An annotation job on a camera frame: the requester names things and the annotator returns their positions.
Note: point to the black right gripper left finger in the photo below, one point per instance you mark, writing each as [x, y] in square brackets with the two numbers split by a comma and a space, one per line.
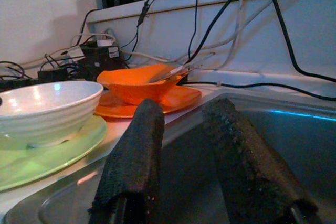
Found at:
[131, 161]

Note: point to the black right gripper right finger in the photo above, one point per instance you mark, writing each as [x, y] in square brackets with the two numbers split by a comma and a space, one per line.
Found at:
[252, 176]

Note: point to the stainless steel sink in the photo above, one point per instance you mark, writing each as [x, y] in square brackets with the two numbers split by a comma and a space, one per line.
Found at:
[288, 142]

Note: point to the green plate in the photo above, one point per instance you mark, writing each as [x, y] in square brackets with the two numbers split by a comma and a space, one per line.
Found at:
[65, 155]

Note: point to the orange bowl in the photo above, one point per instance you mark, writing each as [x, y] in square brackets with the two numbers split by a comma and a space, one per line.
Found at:
[136, 87]

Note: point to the orange plate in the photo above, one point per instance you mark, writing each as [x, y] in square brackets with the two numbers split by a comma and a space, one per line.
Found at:
[183, 98]

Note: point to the white ribbed bowl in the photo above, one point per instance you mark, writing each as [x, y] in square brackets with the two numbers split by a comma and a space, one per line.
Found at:
[39, 119]

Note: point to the translucent utensil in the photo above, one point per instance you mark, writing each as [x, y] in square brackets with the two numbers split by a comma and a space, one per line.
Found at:
[181, 69]

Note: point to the black adapter with white label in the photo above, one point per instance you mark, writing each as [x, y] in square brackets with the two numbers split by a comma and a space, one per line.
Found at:
[97, 60]

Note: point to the small black power brick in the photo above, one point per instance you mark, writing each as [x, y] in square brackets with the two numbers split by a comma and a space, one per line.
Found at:
[52, 74]

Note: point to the black power strip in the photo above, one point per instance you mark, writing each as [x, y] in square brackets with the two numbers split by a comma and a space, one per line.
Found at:
[15, 83]

